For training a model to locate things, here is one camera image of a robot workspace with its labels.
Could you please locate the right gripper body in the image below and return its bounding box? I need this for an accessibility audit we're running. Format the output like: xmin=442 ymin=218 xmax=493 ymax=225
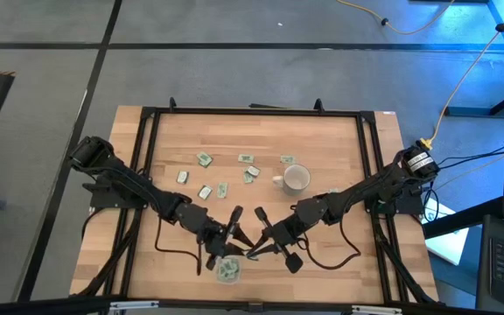
xmin=254 ymin=206 xmax=305 ymax=275

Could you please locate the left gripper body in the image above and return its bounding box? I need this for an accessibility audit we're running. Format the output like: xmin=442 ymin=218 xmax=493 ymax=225
xmin=197 ymin=205 xmax=245 ymax=271

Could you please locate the clear plastic container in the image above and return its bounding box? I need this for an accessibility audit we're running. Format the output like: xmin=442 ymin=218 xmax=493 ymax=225
xmin=214 ymin=255 xmax=242 ymax=285

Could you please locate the white sheet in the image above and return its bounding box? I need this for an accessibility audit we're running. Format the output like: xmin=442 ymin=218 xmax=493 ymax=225
xmin=423 ymin=197 xmax=471 ymax=267

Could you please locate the black crossbeam with silver brackets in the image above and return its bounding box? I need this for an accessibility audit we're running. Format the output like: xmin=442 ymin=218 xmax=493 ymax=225
xmin=0 ymin=296 xmax=504 ymax=315

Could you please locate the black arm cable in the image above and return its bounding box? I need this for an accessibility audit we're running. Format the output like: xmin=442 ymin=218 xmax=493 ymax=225
xmin=153 ymin=213 xmax=204 ymax=277
xmin=297 ymin=218 xmax=362 ymax=271

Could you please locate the teal mug with white handle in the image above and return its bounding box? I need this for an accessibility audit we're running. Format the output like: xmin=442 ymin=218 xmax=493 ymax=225
xmin=271 ymin=164 xmax=312 ymax=197

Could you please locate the black aluminium table frame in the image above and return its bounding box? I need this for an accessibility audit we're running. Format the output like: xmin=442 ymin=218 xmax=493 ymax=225
xmin=70 ymin=106 xmax=444 ymax=307

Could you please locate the yellow extension cable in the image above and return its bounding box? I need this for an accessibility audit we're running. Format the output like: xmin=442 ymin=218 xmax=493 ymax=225
xmin=417 ymin=0 xmax=504 ymax=151
xmin=336 ymin=0 xmax=456 ymax=36

